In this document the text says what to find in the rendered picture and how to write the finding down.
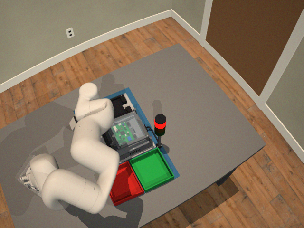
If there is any red bin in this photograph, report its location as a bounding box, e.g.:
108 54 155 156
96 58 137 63
109 161 144 206

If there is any green bin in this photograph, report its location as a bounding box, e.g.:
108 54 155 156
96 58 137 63
129 147 174 192

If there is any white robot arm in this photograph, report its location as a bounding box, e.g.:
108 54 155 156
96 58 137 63
20 83 120 214

